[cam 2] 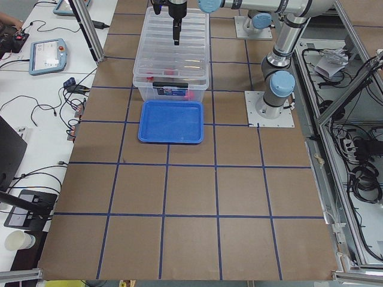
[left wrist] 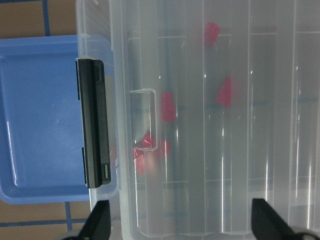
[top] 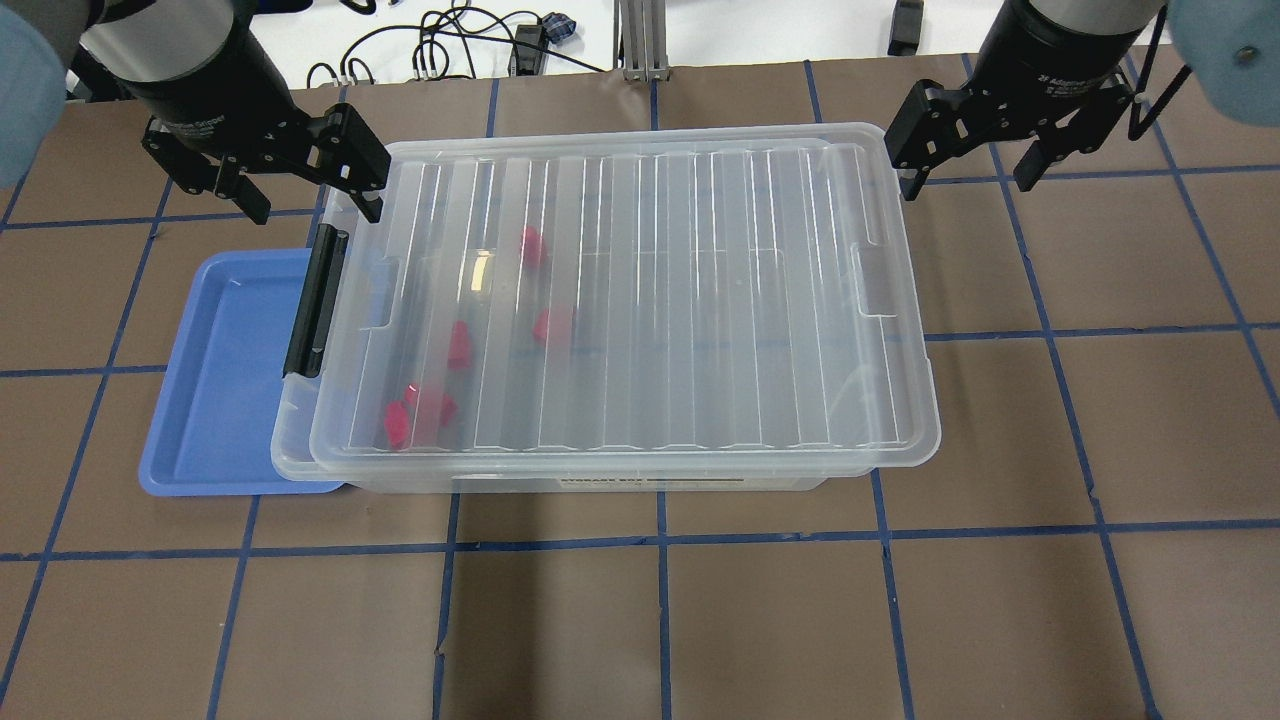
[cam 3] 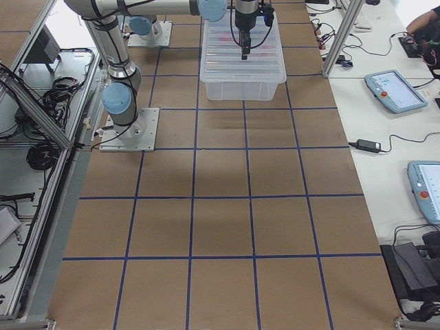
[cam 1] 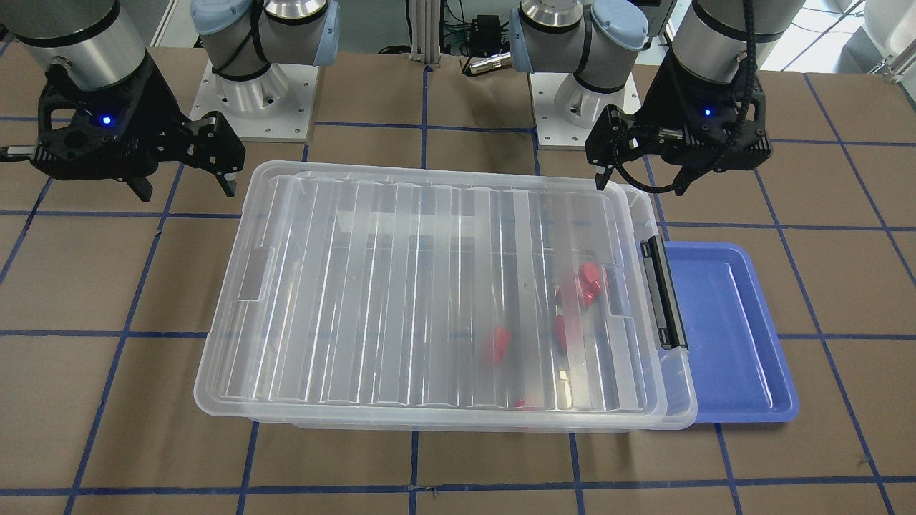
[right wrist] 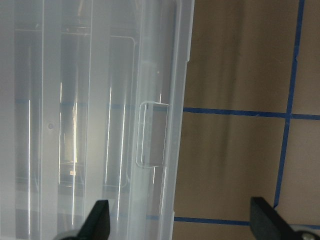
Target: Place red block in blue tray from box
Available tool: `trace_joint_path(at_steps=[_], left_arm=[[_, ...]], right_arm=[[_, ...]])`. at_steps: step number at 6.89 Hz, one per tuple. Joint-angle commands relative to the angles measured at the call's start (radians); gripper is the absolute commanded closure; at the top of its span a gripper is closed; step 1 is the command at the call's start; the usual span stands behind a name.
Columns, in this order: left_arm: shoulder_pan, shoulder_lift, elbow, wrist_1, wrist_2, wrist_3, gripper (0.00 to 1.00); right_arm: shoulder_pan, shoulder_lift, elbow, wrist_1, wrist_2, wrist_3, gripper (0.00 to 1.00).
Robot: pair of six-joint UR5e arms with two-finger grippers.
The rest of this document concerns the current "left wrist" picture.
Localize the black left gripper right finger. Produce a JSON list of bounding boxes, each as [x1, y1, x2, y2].
[[251, 198, 303, 240]]

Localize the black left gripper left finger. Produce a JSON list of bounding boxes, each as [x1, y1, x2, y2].
[[77, 200, 111, 240]]

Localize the clear plastic box lid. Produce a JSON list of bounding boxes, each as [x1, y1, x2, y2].
[[109, 0, 320, 240]]

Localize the red toy block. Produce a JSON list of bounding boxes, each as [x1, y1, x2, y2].
[[161, 91, 176, 122], [215, 77, 232, 107], [141, 133, 172, 158], [203, 22, 220, 47], [133, 148, 146, 175]]

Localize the blue plastic tray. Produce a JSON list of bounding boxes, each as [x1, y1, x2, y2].
[[0, 34, 113, 205]]

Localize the clear plastic storage box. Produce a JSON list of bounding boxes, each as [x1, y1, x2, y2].
[[75, 0, 320, 240]]

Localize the black box latch handle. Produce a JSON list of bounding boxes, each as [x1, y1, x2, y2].
[[76, 58, 111, 189]]

